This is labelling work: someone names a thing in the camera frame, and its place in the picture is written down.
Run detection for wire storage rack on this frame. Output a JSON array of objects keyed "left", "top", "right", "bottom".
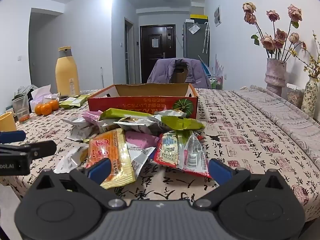
[{"left": 199, "top": 55, "right": 223, "bottom": 90}]

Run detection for floral slim vase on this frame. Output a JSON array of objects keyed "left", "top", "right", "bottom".
[{"left": 301, "top": 76, "right": 319, "bottom": 118}]

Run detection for white folded umbrella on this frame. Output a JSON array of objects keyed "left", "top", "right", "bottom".
[{"left": 202, "top": 22, "right": 210, "bottom": 54}]

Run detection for red cardboard box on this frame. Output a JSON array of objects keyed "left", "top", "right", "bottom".
[{"left": 87, "top": 83, "right": 199, "bottom": 120}]

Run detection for yellow cup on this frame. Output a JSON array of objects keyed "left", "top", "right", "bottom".
[{"left": 0, "top": 112, "right": 18, "bottom": 132}]

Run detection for folded patterned cloth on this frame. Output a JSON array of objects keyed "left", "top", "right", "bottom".
[{"left": 232, "top": 85, "right": 320, "bottom": 165}]

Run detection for yellow flower branches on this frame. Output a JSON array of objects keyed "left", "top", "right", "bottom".
[{"left": 290, "top": 30, "right": 320, "bottom": 78}]

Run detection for dark entrance door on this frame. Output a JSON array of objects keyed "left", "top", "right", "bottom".
[{"left": 140, "top": 25, "right": 175, "bottom": 84}]

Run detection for yellow insulated bottle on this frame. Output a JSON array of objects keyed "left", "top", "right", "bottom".
[{"left": 55, "top": 46, "right": 80, "bottom": 97}]

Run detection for heap of grey clothes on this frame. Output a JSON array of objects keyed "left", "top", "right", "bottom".
[{"left": 11, "top": 85, "right": 38, "bottom": 113}]

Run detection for grey refrigerator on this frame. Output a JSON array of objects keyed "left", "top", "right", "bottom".
[{"left": 182, "top": 21, "right": 210, "bottom": 60}]

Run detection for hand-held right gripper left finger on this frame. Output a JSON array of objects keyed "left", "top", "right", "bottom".
[{"left": 36, "top": 158, "right": 125, "bottom": 209}]

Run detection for green white snack bar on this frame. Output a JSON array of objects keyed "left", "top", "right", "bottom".
[
  {"left": 59, "top": 99, "right": 75, "bottom": 109},
  {"left": 67, "top": 95, "right": 88, "bottom": 109}
]

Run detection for pink textured vase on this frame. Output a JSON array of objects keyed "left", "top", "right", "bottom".
[{"left": 264, "top": 58, "right": 287, "bottom": 97}]

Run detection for pale plastic bag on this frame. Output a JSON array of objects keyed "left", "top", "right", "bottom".
[{"left": 29, "top": 84, "right": 58, "bottom": 105}]

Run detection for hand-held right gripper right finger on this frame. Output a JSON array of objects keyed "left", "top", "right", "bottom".
[{"left": 194, "top": 158, "right": 285, "bottom": 209}]

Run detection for clear storage jar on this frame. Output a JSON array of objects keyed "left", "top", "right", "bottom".
[{"left": 286, "top": 83, "right": 306, "bottom": 110}]

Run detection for dried pink roses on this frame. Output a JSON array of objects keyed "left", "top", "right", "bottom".
[{"left": 242, "top": 2, "right": 307, "bottom": 60}]

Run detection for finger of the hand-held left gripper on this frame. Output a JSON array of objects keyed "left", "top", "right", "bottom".
[
  {"left": 0, "top": 130, "right": 26, "bottom": 143},
  {"left": 0, "top": 140, "right": 57, "bottom": 158}
]

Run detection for clear plastic cup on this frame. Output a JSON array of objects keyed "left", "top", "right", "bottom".
[{"left": 12, "top": 95, "right": 31, "bottom": 124}]

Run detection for purple padded jacket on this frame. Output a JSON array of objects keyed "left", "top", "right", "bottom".
[{"left": 147, "top": 58, "right": 211, "bottom": 89}]

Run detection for wooden chair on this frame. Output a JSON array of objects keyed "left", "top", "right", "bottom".
[{"left": 172, "top": 65, "right": 188, "bottom": 84}]

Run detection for pile of mixed snack packets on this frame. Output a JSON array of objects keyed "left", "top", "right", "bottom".
[{"left": 54, "top": 108, "right": 213, "bottom": 189}]

